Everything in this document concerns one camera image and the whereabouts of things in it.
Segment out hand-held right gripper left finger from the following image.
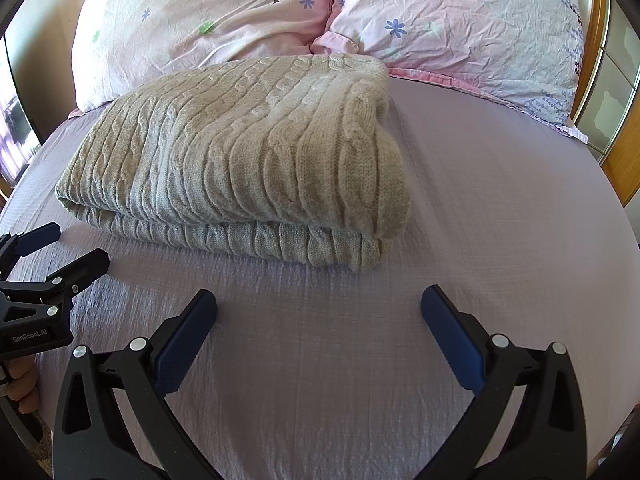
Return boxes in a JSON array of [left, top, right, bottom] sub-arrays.
[[52, 288, 224, 480]]

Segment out pink floral pillow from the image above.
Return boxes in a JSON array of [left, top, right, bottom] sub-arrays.
[[310, 0, 590, 144]]

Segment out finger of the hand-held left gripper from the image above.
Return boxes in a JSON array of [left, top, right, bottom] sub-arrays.
[[0, 248, 111, 317], [0, 223, 62, 270]]

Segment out beige cable knit sweater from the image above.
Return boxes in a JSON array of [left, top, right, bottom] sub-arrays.
[[55, 53, 413, 273]]

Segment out pink tree print pillow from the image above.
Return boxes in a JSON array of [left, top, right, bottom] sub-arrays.
[[70, 0, 335, 113]]

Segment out person's left hand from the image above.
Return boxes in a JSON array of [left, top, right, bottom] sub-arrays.
[[0, 349, 41, 415]]

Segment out wooden headboard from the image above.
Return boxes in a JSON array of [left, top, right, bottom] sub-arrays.
[[570, 0, 640, 246]]

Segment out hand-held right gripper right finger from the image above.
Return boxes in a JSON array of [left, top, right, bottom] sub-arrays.
[[412, 284, 588, 480]]

